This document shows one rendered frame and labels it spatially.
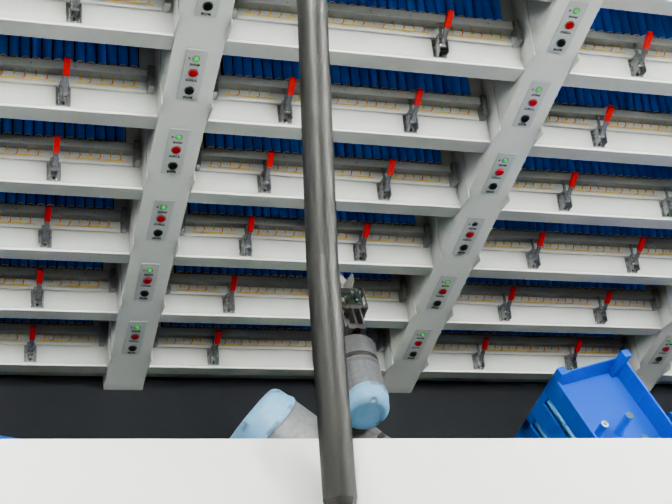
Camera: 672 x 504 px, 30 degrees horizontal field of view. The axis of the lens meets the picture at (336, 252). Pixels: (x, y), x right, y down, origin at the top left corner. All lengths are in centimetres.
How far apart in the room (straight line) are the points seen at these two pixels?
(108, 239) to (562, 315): 118
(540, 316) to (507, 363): 20
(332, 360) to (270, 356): 219
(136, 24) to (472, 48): 66
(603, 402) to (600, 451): 179
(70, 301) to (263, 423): 107
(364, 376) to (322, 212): 144
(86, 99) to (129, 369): 83
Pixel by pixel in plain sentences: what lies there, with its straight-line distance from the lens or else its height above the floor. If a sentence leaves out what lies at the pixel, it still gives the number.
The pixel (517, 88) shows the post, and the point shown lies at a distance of 257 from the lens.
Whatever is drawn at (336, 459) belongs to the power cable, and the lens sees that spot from 90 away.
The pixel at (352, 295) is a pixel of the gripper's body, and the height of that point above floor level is 67.
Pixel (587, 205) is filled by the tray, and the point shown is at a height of 69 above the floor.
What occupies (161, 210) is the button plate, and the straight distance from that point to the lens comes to 263.
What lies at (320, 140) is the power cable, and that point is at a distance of 98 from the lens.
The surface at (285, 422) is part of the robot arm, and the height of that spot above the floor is 98.
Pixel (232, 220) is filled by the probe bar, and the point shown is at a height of 53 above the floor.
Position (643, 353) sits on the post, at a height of 18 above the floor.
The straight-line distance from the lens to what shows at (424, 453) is 97.
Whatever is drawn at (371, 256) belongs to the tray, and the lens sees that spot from 286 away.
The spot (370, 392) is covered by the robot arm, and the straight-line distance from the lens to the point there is 236.
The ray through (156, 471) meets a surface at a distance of 91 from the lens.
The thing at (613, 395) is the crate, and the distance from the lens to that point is 285.
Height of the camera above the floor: 248
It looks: 44 degrees down
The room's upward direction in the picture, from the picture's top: 20 degrees clockwise
